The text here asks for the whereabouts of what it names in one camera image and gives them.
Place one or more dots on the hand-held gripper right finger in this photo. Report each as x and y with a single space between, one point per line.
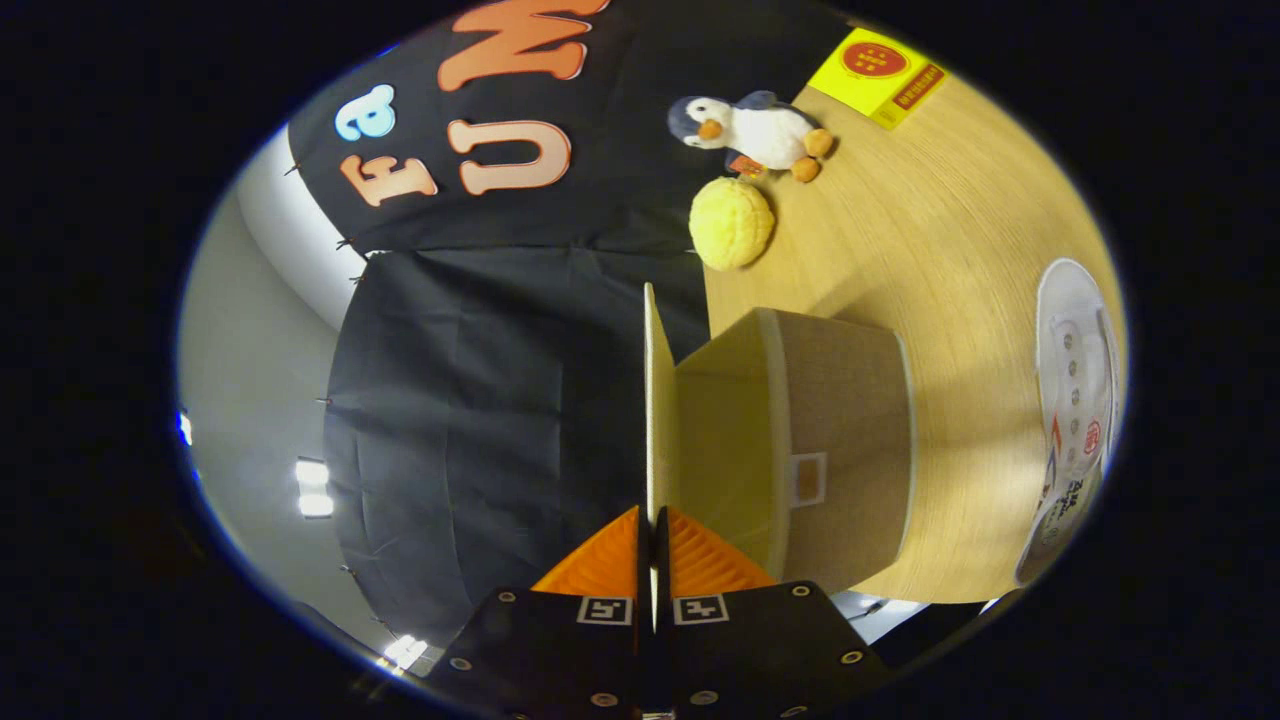
760 655

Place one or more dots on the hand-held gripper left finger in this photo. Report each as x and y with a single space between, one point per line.
560 655

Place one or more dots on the beige fabric storage box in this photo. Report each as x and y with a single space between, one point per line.
840 440

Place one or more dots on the white canvas shoe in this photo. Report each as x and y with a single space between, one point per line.
1075 380

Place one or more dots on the ceiling light panel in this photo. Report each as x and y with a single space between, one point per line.
314 488

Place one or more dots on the yellow round plush bun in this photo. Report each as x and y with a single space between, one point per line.
732 225

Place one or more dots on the penguin plush toy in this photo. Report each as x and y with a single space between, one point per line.
765 130

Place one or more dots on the yellow book with red circle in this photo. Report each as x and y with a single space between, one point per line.
850 88

